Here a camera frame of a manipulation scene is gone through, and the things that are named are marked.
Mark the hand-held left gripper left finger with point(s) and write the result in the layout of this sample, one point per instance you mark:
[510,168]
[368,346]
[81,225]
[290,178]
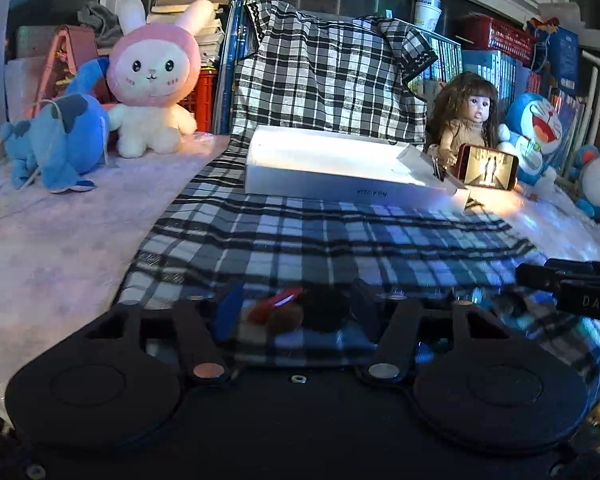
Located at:
[230,310]

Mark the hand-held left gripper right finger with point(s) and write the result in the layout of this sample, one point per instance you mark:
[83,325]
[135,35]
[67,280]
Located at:
[365,305]

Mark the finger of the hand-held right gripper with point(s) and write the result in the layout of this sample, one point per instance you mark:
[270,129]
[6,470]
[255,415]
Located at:
[540,274]

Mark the small red object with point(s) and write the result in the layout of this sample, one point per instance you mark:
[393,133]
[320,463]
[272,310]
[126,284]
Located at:
[272,305]

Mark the white cardboard box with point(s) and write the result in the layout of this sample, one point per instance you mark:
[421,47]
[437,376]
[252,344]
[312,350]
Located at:
[330,170]

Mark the black white plaid cloth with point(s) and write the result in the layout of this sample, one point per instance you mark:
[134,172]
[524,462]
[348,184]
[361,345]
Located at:
[305,230]

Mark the smartphone with lit screen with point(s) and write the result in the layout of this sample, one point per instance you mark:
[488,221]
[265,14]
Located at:
[487,167]

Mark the black binder clip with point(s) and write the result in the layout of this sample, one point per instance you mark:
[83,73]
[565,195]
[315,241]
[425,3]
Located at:
[437,169]

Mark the blue robot cat plush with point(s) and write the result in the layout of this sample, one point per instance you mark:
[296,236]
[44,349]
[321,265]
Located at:
[535,120]

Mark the long-haired doll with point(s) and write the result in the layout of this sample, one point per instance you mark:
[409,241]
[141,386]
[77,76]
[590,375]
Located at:
[472,110]

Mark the row of blue books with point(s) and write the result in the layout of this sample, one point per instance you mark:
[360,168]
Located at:
[490,65]

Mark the red plastic crate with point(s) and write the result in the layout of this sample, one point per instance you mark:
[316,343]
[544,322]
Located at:
[205,95]

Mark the blue carton box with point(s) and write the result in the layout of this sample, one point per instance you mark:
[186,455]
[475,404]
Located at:
[562,55]

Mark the blue whale plush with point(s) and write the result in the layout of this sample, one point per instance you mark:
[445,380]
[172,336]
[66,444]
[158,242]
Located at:
[65,145]

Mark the red plastic basket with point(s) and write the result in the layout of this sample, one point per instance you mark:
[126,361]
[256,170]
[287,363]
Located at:
[495,37]

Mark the tall blue upright books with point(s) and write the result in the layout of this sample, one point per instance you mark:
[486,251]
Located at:
[230,60]

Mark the pink white rabbit plush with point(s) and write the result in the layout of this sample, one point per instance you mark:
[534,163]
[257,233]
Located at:
[150,70]

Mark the white spray can red cap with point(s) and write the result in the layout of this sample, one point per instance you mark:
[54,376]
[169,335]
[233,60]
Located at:
[427,10]

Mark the grey crumpled cloth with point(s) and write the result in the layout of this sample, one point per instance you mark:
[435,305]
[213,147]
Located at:
[100,20]

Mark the white pipe frame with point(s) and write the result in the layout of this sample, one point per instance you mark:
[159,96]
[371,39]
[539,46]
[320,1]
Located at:
[592,90]

